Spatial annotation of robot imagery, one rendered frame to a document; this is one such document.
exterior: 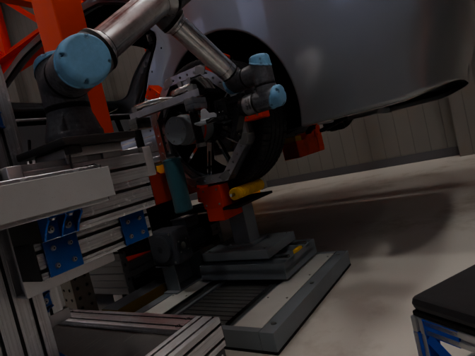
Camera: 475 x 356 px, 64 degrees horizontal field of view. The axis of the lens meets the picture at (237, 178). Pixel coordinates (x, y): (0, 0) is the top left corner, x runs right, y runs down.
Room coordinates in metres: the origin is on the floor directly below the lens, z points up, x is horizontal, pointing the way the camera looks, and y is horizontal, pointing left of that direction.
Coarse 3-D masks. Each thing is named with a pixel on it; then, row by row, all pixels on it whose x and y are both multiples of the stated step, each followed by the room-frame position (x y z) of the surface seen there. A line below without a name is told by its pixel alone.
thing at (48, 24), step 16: (32, 0) 1.87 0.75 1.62; (48, 0) 1.80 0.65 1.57; (64, 0) 1.85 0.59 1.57; (80, 0) 1.92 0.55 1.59; (48, 16) 1.82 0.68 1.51; (64, 16) 1.83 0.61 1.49; (80, 16) 1.90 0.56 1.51; (48, 32) 1.84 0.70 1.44; (64, 32) 1.81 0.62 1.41; (48, 48) 1.86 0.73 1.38; (96, 96) 1.88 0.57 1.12; (96, 112) 1.86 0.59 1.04; (112, 128) 1.92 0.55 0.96
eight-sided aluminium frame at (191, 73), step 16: (176, 80) 1.85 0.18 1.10; (160, 96) 1.91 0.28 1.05; (160, 112) 1.94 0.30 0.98; (160, 128) 1.96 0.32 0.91; (160, 144) 1.97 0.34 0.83; (240, 144) 1.70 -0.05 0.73; (240, 160) 1.76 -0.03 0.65; (192, 176) 1.94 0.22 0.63; (208, 176) 1.82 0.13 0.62; (224, 176) 1.76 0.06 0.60
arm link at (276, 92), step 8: (256, 88) 1.35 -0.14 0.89; (264, 88) 1.33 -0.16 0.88; (272, 88) 1.32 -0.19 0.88; (280, 88) 1.32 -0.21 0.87; (256, 96) 1.35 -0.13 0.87; (264, 96) 1.33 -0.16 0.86; (272, 96) 1.31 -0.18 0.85; (280, 96) 1.31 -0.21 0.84; (256, 104) 1.35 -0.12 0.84; (264, 104) 1.34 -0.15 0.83; (272, 104) 1.33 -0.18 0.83; (280, 104) 1.32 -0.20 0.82
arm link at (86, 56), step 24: (144, 0) 1.05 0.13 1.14; (168, 0) 1.10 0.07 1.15; (120, 24) 0.99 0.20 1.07; (144, 24) 1.04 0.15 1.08; (72, 48) 0.88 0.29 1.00; (96, 48) 0.91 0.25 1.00; (120, 48) 0.99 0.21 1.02; (48, 72) 0.94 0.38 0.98; (72, 72) 0.88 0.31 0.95; (96, 72) 0.90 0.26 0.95; (72, 96) 0.98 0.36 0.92
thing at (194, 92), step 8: (200, 88) 1.55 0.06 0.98; (176, 96) 1.61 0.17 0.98; (184, 96) 1.59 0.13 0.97; (200, 96) 1.57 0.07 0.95; (160, 104) 1.67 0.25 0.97; (168, 104) 1.64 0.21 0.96; (176, 104) 1.62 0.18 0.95; (136, 112) 1.75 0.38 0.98; (144, 112) 1.73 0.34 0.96; (152, 112) 1.70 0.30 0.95
